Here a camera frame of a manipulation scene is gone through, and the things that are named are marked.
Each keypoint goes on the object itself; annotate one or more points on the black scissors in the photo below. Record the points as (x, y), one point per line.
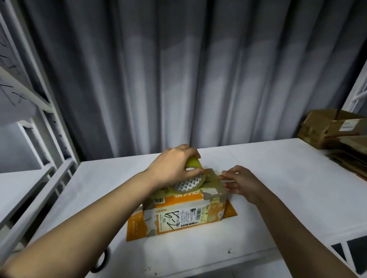
(103, 260)

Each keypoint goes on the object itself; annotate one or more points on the printed brown cardboard box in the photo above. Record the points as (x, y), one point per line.
(330, 126)

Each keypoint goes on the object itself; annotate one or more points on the person's right hand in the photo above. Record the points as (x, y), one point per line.
(244, 182)

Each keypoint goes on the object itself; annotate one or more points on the pile of cardboard boxes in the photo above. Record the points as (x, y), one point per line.
(352, 157)

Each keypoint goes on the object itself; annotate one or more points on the person's left hand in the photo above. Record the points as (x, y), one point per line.
(169, 166)

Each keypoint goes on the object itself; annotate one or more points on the orange and white carton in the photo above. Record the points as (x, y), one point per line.
(183, 215)

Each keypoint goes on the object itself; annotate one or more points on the yellow tape roll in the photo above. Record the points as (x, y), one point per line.
(194, 181)

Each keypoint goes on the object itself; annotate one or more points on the person's left forearm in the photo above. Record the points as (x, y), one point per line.
(74, 229)

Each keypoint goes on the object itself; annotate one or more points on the person's right forearm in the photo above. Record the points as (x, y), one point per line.
(304, 240)

